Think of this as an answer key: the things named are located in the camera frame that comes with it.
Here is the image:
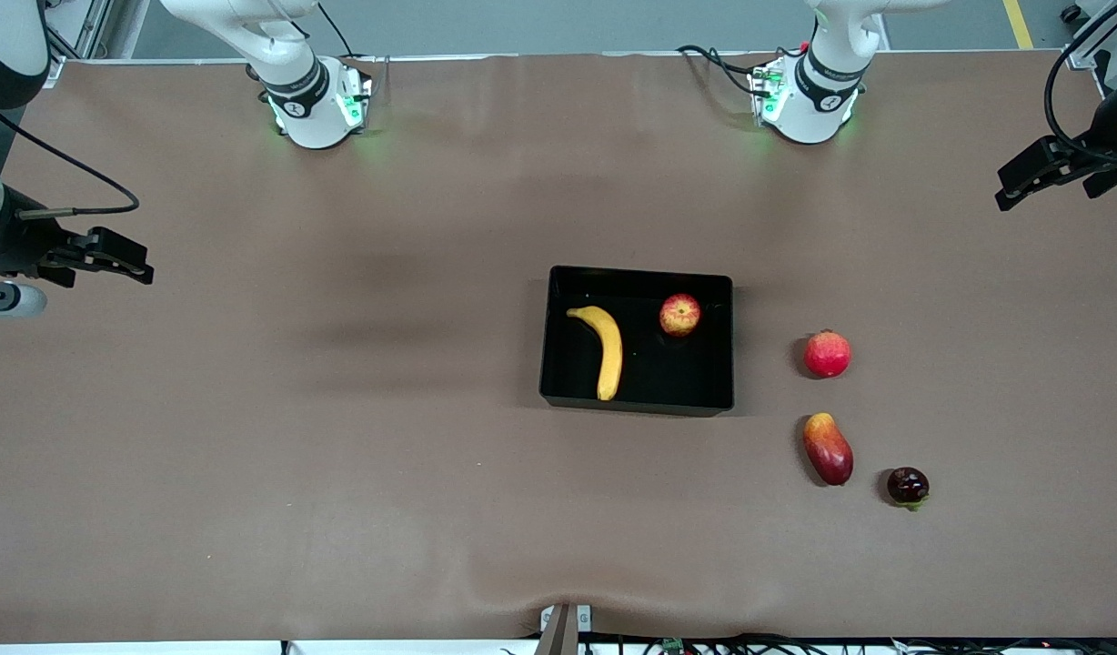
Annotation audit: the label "aluminium frame profile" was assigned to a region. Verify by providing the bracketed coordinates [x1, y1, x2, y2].
[45, 0, 150, 63]
[1063, 0, 1117, 72]

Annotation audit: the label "red yellow mango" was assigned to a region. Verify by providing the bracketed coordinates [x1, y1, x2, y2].
[802, 412, 855, 487]

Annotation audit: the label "red pomegranate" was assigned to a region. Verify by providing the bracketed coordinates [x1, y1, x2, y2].
[802, 329, 852, 379]

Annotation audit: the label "red yellow apple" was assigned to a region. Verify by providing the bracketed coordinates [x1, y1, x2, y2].
[659, 293, 703, 338]

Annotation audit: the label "table cover sheet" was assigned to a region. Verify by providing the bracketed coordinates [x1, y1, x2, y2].
[0, 50, 1117, 642]

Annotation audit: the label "black arm base cables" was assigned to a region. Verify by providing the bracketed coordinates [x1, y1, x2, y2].
[675, 44, 773, 99]

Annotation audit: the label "black arm base cable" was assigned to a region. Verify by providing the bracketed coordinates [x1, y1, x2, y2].
[317, 0, 356, 57]

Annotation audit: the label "dark purple mangosteen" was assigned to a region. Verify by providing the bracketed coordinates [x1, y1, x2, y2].
[887, 467, 931, 510]

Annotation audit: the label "black rectangular plastic tray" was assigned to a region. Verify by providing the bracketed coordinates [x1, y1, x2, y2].
[538, 265, 735, 418]

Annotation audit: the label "yellow banana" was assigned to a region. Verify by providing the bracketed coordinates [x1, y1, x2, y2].
[566, 306, 624, 402]

